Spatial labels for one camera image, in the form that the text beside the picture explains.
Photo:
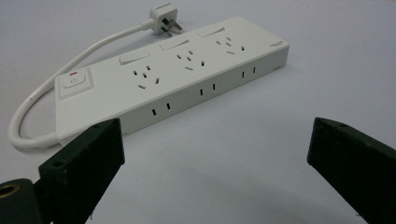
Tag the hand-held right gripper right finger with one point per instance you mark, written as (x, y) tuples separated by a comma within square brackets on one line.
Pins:
[(355, 169)]

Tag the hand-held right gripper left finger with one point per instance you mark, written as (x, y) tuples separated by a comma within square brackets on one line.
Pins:
[(81, 168)]

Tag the white power strip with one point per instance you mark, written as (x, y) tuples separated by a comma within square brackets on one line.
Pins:
[(162, 81)]

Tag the white power plug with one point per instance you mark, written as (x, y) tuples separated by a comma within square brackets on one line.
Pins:
[(164, 19)]

